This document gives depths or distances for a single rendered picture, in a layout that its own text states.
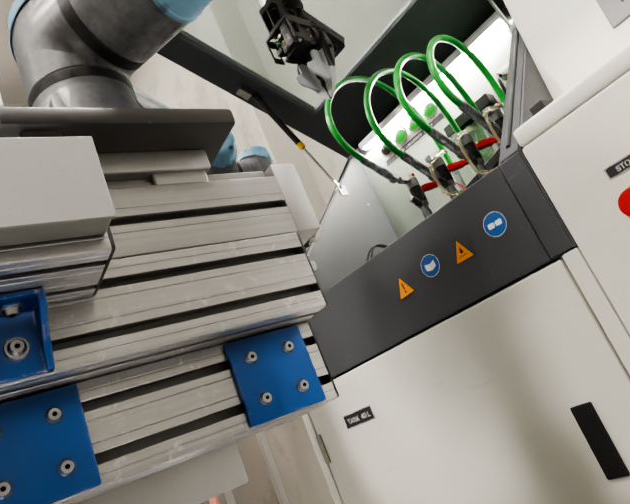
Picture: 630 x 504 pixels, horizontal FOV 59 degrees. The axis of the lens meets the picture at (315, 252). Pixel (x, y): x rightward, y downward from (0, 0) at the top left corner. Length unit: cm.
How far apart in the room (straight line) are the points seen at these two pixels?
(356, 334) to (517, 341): 33
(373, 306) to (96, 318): 63
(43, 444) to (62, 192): 21
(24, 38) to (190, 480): 51
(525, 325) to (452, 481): 31
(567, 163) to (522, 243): 13
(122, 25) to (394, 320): 65
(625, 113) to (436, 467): 63
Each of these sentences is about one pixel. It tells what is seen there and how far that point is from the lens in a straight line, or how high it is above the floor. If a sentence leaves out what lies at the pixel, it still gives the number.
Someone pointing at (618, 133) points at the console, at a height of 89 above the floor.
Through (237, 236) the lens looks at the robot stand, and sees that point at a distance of 58.
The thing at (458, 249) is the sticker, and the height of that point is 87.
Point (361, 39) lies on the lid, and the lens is 159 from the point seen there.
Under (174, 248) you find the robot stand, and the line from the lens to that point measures 55.
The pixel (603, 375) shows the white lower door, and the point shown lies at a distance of 85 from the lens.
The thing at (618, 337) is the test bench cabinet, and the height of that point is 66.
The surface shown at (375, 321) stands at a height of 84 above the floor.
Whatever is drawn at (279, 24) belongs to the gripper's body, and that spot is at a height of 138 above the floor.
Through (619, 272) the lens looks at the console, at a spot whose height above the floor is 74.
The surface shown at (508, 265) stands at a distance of 87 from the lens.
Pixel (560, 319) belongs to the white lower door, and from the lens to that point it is 85.
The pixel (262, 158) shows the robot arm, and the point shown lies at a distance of 131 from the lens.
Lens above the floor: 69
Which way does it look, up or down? 17 degrees up
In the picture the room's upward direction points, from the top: 23 degrees counter-clockwise
